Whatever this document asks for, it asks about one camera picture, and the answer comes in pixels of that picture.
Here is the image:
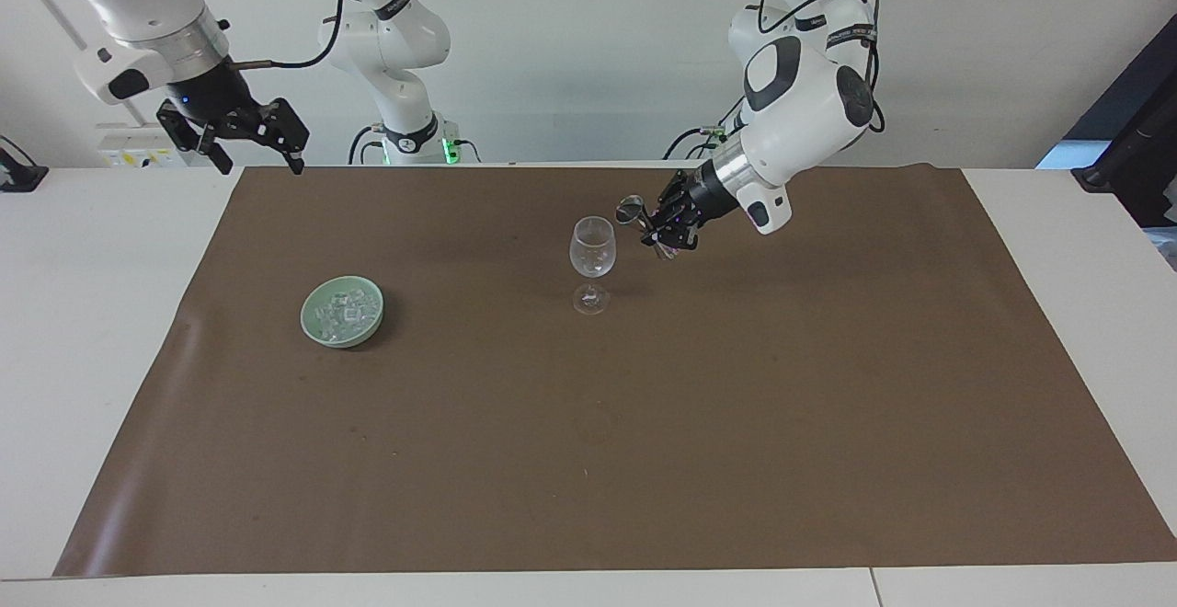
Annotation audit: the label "clear ice cubes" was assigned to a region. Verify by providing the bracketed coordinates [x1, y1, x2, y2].
[311, 287, 382, 335]

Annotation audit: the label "black stand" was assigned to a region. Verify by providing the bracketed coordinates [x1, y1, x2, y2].
[0, 134, 50, 193]
[1070, 37, 1177, 228]

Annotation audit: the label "white power strip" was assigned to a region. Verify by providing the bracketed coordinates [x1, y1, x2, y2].
[96, 123, 187, 170]

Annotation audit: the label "clear wine glass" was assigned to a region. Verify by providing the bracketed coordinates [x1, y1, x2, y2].
[568, 215, 617, 316]

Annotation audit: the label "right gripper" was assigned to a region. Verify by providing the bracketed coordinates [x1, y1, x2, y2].
[155, 56, 311, 177]

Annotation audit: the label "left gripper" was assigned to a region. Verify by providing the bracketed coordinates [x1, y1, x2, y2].
[647, 163, 740, 251]

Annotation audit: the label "metal spoon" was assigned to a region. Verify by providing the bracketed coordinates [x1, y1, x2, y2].
[615, 194, 680, 260]

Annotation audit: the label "green ceramic bowl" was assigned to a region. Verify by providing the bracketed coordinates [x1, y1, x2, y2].
[300, 275, 386, 349]

